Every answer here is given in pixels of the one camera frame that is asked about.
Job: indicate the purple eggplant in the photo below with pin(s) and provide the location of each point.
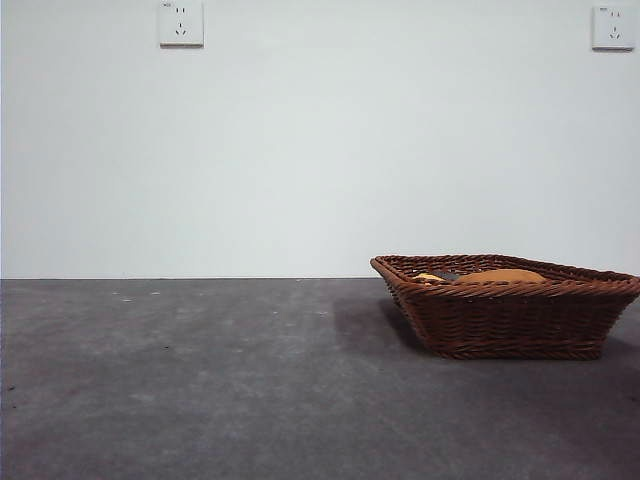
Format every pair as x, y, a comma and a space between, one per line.
448, 275

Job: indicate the brown wicker basket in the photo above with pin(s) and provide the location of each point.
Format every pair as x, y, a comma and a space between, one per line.
505, 320

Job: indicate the brown potato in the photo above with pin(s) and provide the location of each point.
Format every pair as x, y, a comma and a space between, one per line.
505, 276

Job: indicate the white wall socket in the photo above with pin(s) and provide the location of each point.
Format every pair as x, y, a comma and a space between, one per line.
181, 35
614, 40

